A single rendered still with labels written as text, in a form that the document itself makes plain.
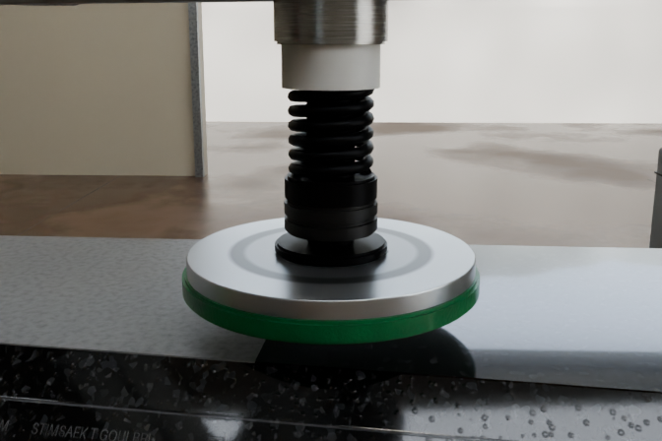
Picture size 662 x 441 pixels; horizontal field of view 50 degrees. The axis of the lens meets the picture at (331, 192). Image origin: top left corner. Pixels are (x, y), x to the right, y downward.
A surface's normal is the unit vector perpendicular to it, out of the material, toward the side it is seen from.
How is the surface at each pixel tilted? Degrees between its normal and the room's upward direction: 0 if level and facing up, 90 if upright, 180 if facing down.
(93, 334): 0
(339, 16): 90
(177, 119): 90
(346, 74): 90
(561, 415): 45
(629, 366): 0
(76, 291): 0
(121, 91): 90
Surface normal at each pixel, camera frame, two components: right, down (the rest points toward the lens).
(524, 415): -0.11, -0.54
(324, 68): -0.08, 0.21
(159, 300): 0.00, -0.98
